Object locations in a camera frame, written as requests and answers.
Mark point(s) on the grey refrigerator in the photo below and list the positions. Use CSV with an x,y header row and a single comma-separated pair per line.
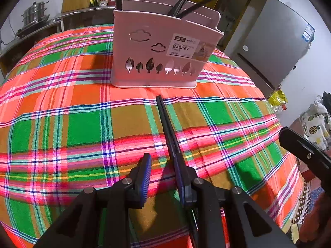
x,y
274,44

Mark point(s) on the plaid tablecloth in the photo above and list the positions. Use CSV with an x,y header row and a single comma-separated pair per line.
x,y
64,124

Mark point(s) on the pineapple print cloth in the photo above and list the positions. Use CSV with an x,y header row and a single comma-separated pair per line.
x,y
314,129

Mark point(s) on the red lidded jars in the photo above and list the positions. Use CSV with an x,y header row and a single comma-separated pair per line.
x,y
104,0

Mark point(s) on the yellow plastic bag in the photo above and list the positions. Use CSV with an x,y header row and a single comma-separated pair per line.
x,y
278,99

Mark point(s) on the black stove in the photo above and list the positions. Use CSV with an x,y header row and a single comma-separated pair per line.
x,y
31,29

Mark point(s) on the metal kitchen counter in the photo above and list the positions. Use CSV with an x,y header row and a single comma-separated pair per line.
x,y
77,11

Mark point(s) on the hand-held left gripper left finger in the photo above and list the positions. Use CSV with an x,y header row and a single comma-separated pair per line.
x,y
146,180

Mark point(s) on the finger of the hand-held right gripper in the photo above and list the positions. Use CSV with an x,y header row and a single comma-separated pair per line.
x,y
307,152

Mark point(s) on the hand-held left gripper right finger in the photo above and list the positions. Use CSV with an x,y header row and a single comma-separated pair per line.
x,y
181,183

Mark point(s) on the stacked steel pot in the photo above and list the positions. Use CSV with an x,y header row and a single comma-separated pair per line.
x,y
35,13

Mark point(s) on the brown polka dot cloth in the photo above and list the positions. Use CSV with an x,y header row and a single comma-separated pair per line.
x,y
303,204

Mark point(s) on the pink utensil basket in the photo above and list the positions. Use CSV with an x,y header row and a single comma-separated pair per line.
x,y
144,49

